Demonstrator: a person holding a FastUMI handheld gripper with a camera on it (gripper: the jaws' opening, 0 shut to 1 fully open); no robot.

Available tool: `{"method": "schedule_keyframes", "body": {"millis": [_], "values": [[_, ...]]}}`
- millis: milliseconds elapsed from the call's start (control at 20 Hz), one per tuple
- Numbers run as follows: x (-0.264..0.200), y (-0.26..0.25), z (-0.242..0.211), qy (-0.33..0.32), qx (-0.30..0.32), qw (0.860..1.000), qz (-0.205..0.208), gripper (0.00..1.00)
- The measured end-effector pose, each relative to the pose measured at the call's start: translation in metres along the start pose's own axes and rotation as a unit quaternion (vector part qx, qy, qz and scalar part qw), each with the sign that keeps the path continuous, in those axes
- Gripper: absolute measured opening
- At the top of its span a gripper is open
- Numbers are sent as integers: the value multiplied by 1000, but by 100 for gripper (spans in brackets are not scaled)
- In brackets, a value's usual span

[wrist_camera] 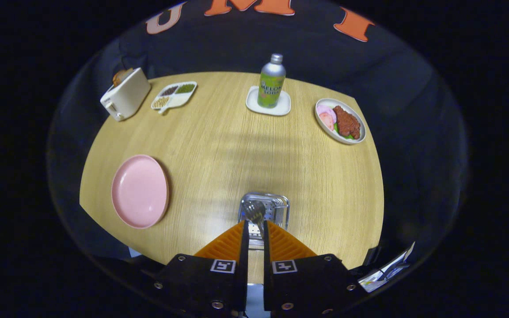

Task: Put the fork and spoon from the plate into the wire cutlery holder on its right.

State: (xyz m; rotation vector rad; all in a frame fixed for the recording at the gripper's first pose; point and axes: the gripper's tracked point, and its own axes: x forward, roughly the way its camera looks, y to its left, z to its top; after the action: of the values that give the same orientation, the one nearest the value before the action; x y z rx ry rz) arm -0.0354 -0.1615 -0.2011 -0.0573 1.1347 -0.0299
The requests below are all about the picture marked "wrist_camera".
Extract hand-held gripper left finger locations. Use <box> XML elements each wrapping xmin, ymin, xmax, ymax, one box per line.
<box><xmin>153</xmin><ymin>220</ymin><xmax>251</xmax><ymax>318</ymax></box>

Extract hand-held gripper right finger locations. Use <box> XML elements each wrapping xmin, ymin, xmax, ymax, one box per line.
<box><xmin>261</xmin><ymin>220</ymin><xmax>365</xmax><ymax>318</ymax></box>

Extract fork with wooden handle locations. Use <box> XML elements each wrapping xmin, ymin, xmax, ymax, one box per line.
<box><xmin>243</xmin><ymin>200</ymin><xmax>267</xmax><ymax>227</ymax></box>

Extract perforated metal tray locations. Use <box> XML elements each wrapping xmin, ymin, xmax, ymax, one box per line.
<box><xmin>238</xmin><ymin>192</ymin><xmax>290</xmax><ymax>250</ymax></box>

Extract pink round plate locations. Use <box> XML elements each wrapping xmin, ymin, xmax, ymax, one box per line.
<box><xmin>111</xmin><ymin>155</ymin><xmax>170</xmax><ymax>229</ymax></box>

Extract white paper sheets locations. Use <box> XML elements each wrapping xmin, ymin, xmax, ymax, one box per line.
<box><xmin>358</xmin><ymin>242</ymin><xmax>415</xmax><ymax>293</ymax></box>

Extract green lettuce leaf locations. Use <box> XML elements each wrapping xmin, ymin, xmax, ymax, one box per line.
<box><xmin>333</xmin><ymin>123</ymin><xmax>355</xmax><ymax>141</ymax></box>

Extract white square coaster tray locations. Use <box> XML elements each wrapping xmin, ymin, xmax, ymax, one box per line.
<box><xmin>245</xmin><ymin>85</ymin><xmax>292</xmax><ymax>117</ymax></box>

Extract pink ham slices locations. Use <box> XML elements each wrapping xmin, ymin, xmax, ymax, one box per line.
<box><xmin>316</xmin><ymin>105</ymin><xmax>337</xmax><ymax>131</ymax></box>

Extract red-brown meat piece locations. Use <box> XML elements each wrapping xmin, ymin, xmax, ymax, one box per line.
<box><xmin>333</xmin><ymin>105</ymin><xmax>361</xmax><ymax>140</ymax></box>

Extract white oval food plate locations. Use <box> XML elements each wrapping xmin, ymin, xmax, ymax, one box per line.
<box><xmin>315</xmin><ymin>98</ymin><xmax>367</xmax><ymax>145</ymax></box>

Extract green soda bottle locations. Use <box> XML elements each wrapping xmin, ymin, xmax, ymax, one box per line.
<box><xmin>257</xmin><ymin>53</ymin><xmax>287</xmax><ymax>109</ymax></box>

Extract white divided dish with beans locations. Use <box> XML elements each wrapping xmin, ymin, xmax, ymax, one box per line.
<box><xmin>150</xmin><ymin>81</ymin><xmax>198</xmax><ymax>115</ymax></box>

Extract white toaster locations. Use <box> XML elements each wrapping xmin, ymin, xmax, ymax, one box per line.
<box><xmin>100</xmin><ymin>67</ymin><xmax>152</xmax><ymax>122</ymax></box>

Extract brown bread slice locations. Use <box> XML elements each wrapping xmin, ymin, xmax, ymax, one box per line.
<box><xmin>112</xmin><ymin>68</ymin><xmax>134</xmax><ymax>87</ymax></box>

